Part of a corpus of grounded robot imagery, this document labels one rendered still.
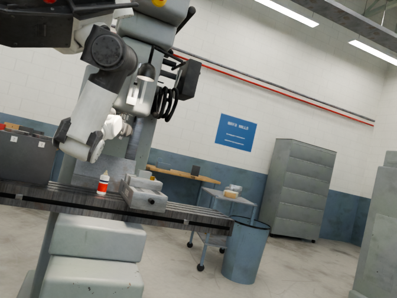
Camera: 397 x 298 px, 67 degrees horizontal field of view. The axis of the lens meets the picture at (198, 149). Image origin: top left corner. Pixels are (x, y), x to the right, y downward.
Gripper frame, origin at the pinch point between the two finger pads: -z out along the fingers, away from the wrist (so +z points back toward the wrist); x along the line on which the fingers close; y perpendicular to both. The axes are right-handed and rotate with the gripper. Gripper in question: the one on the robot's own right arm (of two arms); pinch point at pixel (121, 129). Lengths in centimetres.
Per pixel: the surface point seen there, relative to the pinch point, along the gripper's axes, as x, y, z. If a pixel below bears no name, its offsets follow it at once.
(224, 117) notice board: -65, -97, -476
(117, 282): -21, 52, 35
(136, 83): -5.2, -19.8, 12.0
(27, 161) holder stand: 30.2, 22.2, 14.6
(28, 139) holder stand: 31.5, 13.1, 15.4
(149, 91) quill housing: -9.7, -18.7, 6.0
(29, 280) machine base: 49, 103, -54
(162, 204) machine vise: -27.2, 27.0, 10.6
